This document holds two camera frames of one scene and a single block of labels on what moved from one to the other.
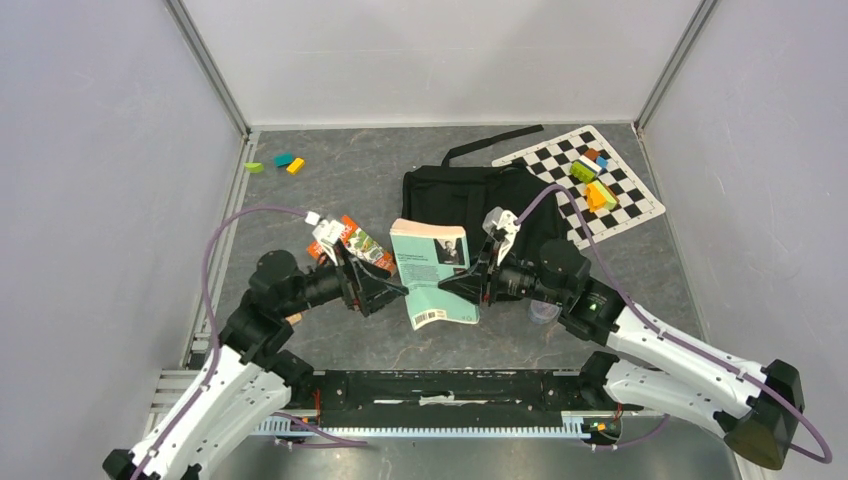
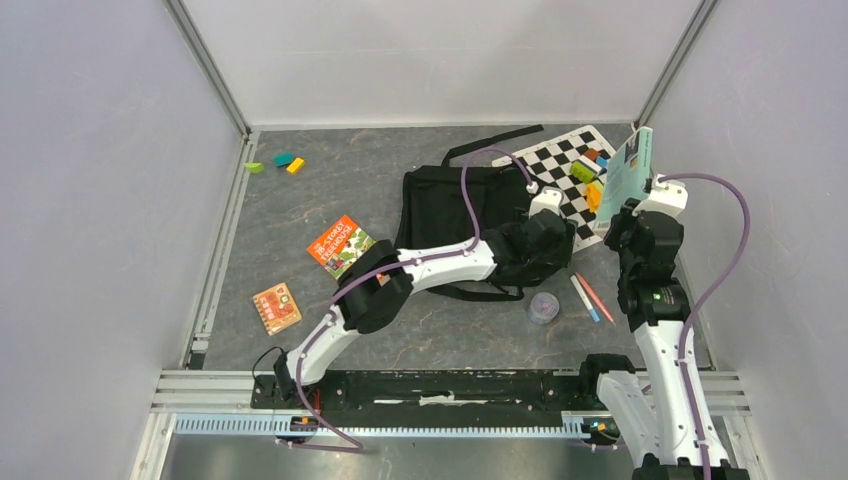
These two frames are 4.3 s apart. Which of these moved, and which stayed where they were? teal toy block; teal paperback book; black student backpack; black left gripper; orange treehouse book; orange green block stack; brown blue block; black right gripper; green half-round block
Moved: black left gripper; teal paperback book; black right gripper
Stayed: teal toy block; black student backpack; green half-round block; orange green block stack; brown blue block; orange treehouse book
